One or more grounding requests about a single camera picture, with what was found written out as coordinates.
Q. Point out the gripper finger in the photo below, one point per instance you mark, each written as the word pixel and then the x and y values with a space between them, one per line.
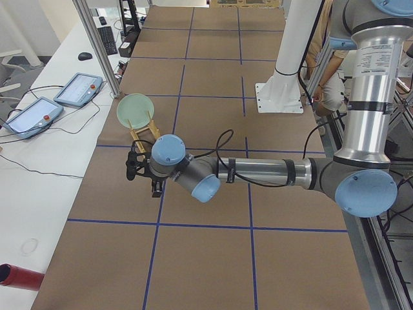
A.
pixel 159 190
pixel 154 190

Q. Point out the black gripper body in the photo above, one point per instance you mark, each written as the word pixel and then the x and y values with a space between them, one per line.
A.
pixel 156 178

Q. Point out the pale green plate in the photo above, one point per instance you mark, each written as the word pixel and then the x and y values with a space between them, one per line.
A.
pixel 135 111

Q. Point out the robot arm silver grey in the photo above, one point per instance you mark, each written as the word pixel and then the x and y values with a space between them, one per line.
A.
pixel 357 176

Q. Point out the wooden dish rack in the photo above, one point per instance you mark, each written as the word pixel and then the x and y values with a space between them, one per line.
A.
pixel 146 135

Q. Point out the brown paper table cover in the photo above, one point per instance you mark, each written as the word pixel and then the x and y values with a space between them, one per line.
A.
pixel 249 247

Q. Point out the teach pendant far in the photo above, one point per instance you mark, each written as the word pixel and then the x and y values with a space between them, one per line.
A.
pixel 79 90

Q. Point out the teach pendant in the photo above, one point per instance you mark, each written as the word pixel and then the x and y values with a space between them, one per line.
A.
pixel 33 119
pixel 79 90

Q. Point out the teach pendant near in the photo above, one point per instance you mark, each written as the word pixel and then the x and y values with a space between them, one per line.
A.
pixel 33 119

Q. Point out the black computer mouse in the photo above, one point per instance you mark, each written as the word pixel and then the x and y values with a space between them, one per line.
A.
pixel 83 56

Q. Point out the black keyboard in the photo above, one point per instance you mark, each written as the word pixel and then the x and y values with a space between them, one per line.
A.
pixel 107 37

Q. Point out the red cylinder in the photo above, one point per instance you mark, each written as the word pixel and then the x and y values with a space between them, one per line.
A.
pixel 21 278

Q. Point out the seated person beige clothes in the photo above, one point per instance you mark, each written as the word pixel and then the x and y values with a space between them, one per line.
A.
pixel 330 91

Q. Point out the aluminium frame post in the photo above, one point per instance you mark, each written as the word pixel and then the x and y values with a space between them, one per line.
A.
pixel 97 44

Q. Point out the white pedestal column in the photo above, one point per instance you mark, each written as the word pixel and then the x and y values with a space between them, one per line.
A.
pixel 281 93

